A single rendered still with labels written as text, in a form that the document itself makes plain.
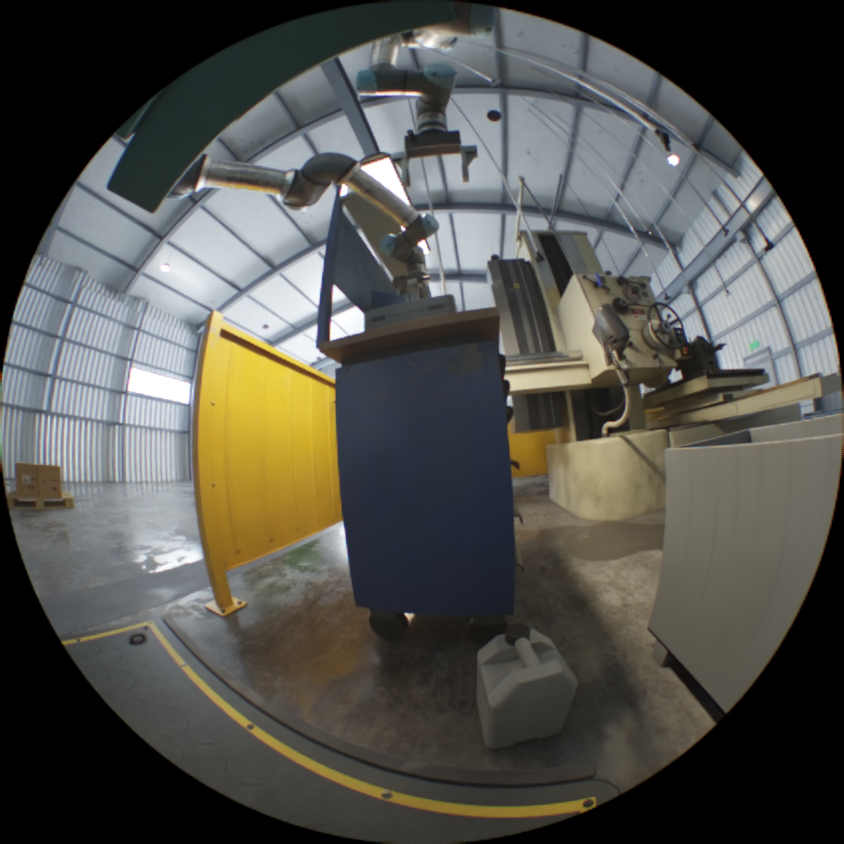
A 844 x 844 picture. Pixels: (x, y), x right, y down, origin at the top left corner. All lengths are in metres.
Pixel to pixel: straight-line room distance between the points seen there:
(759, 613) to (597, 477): 1.71
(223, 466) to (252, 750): 1.11
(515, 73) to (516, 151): 2.55
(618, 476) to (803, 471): 1.71
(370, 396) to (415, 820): 0.79
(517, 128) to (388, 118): 3.32
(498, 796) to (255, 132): 9.14
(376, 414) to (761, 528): 0.87
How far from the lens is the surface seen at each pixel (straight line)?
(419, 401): 0.68
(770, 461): 0.53
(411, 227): 0.94
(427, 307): 0.72
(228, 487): 1.28
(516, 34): 8.06
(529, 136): 8.76
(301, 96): 8.59
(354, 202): 1.32
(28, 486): 4.78
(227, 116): 0.58
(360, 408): 0.74
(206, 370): 1.24
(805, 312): 9.38
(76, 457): 11.60
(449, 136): 0.74
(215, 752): 0.37
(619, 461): 2.06
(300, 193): 0.94
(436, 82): 0.76
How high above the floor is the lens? 0.61
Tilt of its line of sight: 7 degrees up
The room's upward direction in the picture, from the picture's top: 5 degrees counter-clockwise
